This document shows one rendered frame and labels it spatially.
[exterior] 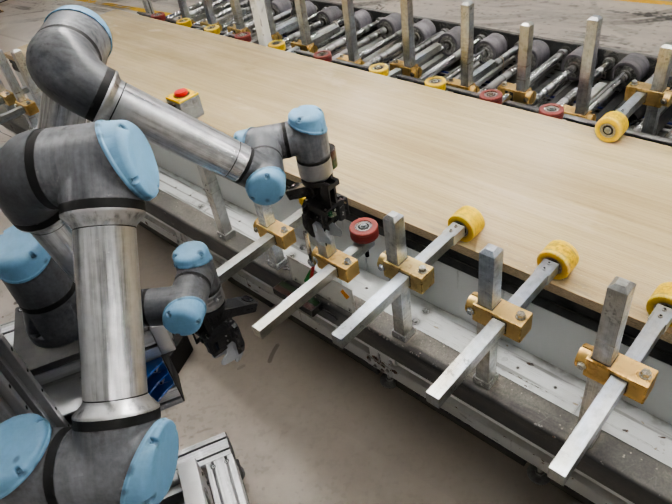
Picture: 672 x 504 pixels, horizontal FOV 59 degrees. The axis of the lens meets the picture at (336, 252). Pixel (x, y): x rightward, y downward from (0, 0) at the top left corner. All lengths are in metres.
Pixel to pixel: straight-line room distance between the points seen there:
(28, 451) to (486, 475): 1.60
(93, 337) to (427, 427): 1.61
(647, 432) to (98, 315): 1.23
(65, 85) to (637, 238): 1.30
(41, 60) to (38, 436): 0.58
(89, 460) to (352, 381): 1.66
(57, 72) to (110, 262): 0.36
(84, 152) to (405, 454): 1.65
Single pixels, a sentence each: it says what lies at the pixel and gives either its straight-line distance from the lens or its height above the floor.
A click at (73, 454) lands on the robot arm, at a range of 0.89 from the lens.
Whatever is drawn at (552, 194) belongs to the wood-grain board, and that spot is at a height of 0.90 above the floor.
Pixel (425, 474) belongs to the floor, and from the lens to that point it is 2.19.
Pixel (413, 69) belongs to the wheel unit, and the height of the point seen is 0.86.
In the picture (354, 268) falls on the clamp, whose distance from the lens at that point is 1.59.
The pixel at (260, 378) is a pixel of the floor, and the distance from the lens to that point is 2.51.
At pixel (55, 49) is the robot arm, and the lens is 1.10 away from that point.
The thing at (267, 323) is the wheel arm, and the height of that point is 0.86.
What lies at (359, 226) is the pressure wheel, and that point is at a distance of 1.65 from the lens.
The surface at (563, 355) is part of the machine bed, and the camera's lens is 1.64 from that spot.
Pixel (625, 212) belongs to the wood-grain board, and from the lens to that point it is 1.72.
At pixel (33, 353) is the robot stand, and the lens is 1.41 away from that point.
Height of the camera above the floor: 1.91
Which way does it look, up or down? 40 degrees down
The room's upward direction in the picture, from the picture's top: 10 degrees counter-clockwise
